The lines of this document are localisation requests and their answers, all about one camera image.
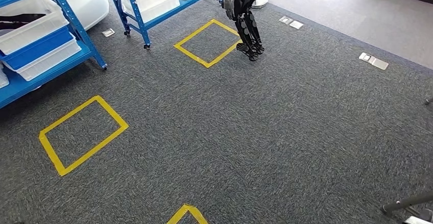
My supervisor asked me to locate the blue metal shelf rack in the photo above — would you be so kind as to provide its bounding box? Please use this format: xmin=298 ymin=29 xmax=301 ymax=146
xmin=0 ymin=0 xmax=108 ymax=110
xmin=104 ymin=0 xmax=221 ymax=51

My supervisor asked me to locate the yellow floor tape square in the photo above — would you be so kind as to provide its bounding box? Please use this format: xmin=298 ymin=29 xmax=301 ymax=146
xmin=173 ymin=18 xmax=243 ymax=69
xmin=38 ymin=95 xmax=130 ymax=177
xmin=166 ymin=204 xmax=210 ymax=224

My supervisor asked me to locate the black and silver humanoid robot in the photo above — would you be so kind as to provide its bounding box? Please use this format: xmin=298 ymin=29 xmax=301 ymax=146
xmin=214 ymin=0 xmax=267 ymax=62

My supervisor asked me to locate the white car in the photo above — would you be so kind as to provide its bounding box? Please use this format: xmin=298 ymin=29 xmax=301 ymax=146
xmin=54 ymin=0 xmax=110 ymax=31

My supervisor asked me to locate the long metal floor socket plate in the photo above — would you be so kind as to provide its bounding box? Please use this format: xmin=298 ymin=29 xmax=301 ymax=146
xmin=358 ymin=52 xmax=389 ymax=71

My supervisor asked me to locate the black plastic frame part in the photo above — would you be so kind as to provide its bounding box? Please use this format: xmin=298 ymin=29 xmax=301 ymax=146
xmin=0 ymin=13 xmax=46 ymax=31

